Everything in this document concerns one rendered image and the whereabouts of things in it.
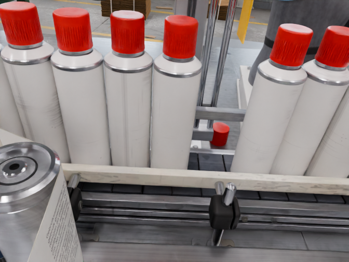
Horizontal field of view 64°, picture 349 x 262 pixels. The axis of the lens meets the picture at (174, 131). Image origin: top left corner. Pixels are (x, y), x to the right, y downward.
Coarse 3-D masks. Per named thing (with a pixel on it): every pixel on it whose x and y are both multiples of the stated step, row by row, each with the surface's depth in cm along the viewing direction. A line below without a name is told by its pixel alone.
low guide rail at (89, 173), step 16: (96, 176) 34; (112, 176) 34; (128, 176) 34; (144, 176) 34; (160, 176) 34; (176, 176) 34; (192, 176) 34; (208, 176) 34; (224, 176) 34; (240, 176) 34; (256, 176) 35; (272, 176) 35; (288, 176) 35; (304, 176) 35; (304, 192) 36; (320, 192) 36; (336, 192) 36
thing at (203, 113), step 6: (198, 108) 37; (204, 108) 38; (210, 108) 38; (216, 108) 38; (222, 108) 38; (228, 108) 38; (198, 114) 37; (204, 114) 37; (210, 114) 37; (216, 114) 37; (222, 114) 37; (228, 114) 37; (234, 114) 37; (240, 114) 37; (222, 120) 38; (228, 120) 38; (234, 120) 38; (240, 120) 38
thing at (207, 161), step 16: (192, 160) 41; (208, 160) 42; (224, 160) 42; (112, 192) 37; (128, 192) 36; (144, 192) 36; (160, 192) 36; (176, 192) 36; (192, 192) 36; (208, 192) 37; (240, 192) 37; (256, 192) 37; (272, 192) 37; (288, 192) 38
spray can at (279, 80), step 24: (288, 24) 28; (288, 48) 27; (264, 72) 29; (288, 72) 28; (264, 96) 30; (288, 96) 29; (264, 120) 31; (288, 120) 32; (240, 144) 35; (264, 144) 33; (240, 168) 37; (264, 168) 35
